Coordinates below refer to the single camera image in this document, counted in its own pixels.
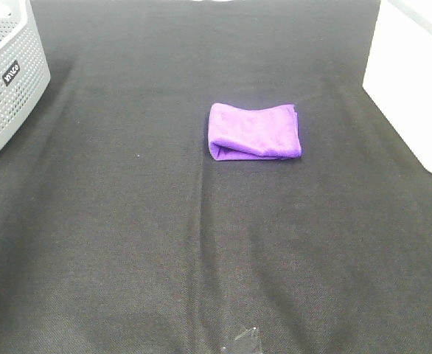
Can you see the purple microfiber towel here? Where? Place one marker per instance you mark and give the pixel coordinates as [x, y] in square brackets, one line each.
[236, 134]

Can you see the black fabric table cover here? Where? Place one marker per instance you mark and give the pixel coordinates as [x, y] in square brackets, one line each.
[119, 233]

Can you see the grey perforated plastic basket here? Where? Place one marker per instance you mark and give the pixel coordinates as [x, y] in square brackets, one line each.
[24, 71]

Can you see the white plastic storage bin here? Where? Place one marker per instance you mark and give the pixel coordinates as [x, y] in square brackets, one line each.
[398, 74]

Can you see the clear tape piece bottom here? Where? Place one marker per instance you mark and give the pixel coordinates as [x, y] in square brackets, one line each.
[248, 342]

